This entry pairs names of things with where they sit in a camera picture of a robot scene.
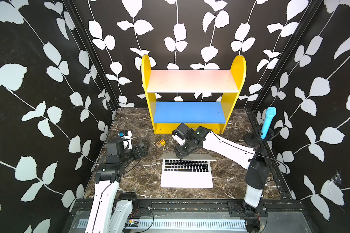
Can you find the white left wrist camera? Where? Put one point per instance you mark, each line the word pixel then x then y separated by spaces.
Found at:
pixel 126 135

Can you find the small green circuit board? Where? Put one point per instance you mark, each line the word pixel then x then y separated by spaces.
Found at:
pixel 132 223

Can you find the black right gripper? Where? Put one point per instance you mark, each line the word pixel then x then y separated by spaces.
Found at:
pixel 179 153

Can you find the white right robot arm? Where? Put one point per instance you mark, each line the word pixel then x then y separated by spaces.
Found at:
pixel 251 159

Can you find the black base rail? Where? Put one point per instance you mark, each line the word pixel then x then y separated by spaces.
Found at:
pixel 233 207

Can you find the silver laptop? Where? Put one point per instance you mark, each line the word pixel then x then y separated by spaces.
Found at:
pixel 193 171

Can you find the white slotted cable duct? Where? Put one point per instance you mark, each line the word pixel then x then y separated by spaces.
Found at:
pixel 191 224

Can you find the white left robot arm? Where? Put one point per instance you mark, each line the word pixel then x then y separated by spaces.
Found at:
pixel 107 214

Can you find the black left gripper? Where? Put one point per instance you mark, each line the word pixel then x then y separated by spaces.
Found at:
pixel 137 154

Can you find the yellow two-tier toy shelf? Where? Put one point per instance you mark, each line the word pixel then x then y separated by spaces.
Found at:
pixel 194 97

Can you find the yellow number cube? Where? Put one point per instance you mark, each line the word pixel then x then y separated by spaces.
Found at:
pixel 162 142

